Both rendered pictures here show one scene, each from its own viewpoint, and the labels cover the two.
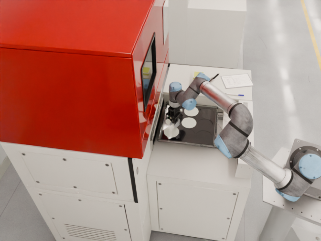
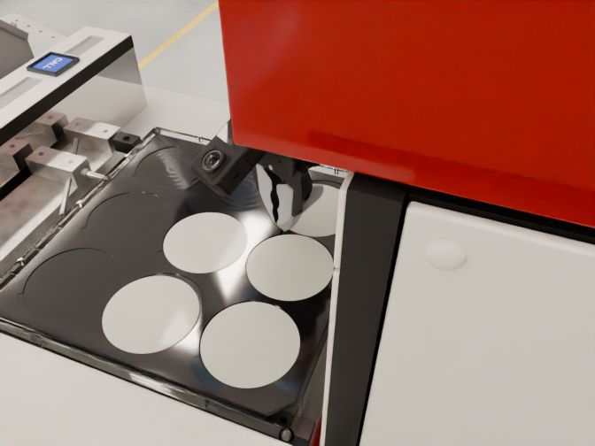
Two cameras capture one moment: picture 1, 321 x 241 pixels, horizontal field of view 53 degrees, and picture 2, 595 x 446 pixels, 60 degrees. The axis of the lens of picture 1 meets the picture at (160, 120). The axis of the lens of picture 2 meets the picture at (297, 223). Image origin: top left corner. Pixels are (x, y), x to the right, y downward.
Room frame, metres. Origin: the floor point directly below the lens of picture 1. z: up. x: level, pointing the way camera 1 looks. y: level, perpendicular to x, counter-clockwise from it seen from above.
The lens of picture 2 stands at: (1.91, -0.01, 1.35)
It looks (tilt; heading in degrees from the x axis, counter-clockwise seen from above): 44 degrees down; 190
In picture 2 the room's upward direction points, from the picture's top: straight up
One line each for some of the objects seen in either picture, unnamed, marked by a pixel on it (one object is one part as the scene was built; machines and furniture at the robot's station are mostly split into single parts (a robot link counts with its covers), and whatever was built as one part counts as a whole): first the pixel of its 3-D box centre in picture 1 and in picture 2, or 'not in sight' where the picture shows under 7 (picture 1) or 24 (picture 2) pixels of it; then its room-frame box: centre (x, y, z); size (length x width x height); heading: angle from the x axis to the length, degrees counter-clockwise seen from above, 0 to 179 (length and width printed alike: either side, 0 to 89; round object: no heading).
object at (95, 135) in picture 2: not in sight; (94, 134); (1.32, -0.42, 0.89); 0.08 x 0.03 x 0.03; 79
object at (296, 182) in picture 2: not in sight; (292, 180); (1.49, -0.09, 0.99); 0.05 x 0.02 x 0.09; 52
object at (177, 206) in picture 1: (200, 160); not in sight; (1.57, -0.31, 0.41); 0.97 x 0.64 x 0.82; 169
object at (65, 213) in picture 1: (109, 178); not in sight; (1.43, 0.40, 0.41); 0.82 x 0.71 x 0.82; 169
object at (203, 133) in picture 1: (188, 123); (205, 242); (1.51, -0.19, 0.90); 0.34 x 0.34 x 0.01; 79
